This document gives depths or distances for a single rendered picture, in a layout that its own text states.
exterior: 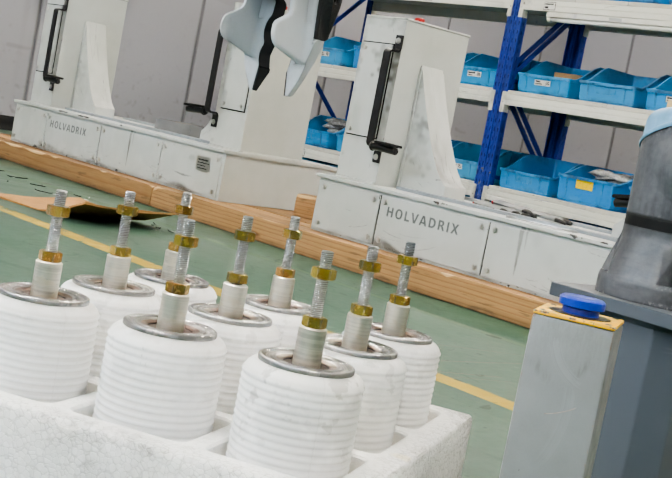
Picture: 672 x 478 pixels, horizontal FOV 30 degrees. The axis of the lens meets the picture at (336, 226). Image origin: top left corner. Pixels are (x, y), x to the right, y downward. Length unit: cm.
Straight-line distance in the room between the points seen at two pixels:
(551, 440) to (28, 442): 43
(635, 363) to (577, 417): 39
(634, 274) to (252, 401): 65
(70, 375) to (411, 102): 308
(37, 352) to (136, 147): 395
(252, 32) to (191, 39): 761
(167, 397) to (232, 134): 363
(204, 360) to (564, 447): 32
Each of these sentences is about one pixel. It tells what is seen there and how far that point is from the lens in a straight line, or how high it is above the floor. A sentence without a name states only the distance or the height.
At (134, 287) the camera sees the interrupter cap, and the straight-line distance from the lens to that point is 117.
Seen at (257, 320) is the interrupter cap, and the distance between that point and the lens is 111.
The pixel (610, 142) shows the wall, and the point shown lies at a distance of 1119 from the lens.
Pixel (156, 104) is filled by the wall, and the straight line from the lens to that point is 861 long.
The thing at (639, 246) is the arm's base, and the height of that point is 36.
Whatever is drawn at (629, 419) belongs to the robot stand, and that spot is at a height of 17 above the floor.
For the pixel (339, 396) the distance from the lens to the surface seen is 93.
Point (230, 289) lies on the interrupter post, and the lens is 110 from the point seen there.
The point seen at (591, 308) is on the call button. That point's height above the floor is 32.
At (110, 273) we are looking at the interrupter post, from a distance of 116.
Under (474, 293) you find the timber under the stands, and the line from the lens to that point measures 347.
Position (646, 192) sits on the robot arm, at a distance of 150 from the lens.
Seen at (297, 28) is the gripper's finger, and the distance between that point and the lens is 107.
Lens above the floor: 44
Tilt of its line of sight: 5 degrees down
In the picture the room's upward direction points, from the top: 11 degrees clockwise
